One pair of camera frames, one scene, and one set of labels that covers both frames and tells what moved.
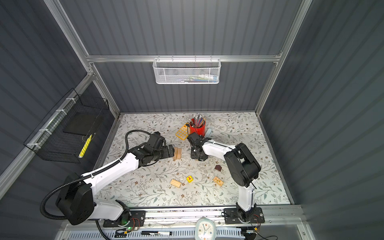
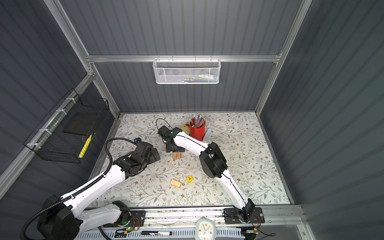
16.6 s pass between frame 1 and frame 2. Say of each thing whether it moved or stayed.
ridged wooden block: stayed
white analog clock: stayed
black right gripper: moved
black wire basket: stayed
